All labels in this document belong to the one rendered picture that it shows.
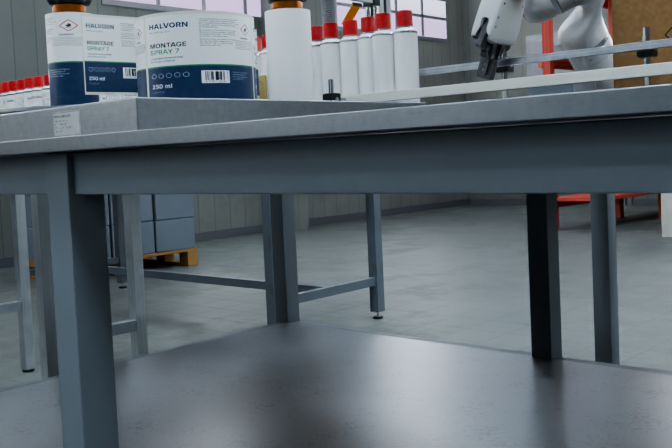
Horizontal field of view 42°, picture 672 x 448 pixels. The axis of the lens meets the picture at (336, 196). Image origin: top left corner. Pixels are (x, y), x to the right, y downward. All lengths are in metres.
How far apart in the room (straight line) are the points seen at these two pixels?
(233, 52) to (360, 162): 0.59
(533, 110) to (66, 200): 0.78
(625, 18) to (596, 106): 1.11
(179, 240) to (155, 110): 5.29
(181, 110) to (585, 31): 1.32
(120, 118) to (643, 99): 0.78
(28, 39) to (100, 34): 5.93
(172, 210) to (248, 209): 2.54
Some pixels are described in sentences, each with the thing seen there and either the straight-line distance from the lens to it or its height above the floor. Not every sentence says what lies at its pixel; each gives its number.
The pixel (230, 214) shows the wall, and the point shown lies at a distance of 8.77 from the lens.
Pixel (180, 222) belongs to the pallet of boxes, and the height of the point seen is 0.33.
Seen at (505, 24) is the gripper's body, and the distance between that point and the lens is 1.73.
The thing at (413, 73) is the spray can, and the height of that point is 0.95.
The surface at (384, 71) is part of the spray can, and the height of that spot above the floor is 0.96.
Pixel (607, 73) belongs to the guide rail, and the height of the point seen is 0.91.
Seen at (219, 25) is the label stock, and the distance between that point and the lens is 1.43.
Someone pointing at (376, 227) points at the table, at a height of 0.43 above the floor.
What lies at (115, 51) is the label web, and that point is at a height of 1.00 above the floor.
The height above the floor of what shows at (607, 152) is 0.78.
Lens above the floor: 0.79
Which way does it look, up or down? 3 degrees down
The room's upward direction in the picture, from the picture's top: 3 degrees counter-clockwise
